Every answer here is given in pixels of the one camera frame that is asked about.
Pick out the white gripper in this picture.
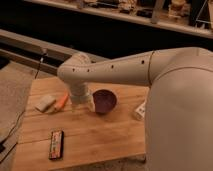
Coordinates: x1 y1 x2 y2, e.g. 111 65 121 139
69 83 95 113

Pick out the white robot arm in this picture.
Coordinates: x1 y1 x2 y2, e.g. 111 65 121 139
57 47 213 171

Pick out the orange carrot toy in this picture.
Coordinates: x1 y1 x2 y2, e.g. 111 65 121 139
54 93 69 111

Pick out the white sponge block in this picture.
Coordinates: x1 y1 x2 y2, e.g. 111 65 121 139
35 95 56 112

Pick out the wooden board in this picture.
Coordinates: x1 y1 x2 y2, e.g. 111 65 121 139
12 77 148 171

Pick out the small white box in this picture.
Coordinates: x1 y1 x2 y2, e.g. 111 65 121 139
135 102 146 120

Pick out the background shelf with clutter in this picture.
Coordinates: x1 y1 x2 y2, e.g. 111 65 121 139
25 0 213 40

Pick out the black cable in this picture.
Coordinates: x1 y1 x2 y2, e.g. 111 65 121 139
0 52 47 163

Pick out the grey metal rail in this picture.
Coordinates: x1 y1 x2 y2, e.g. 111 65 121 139
0 28 108 76

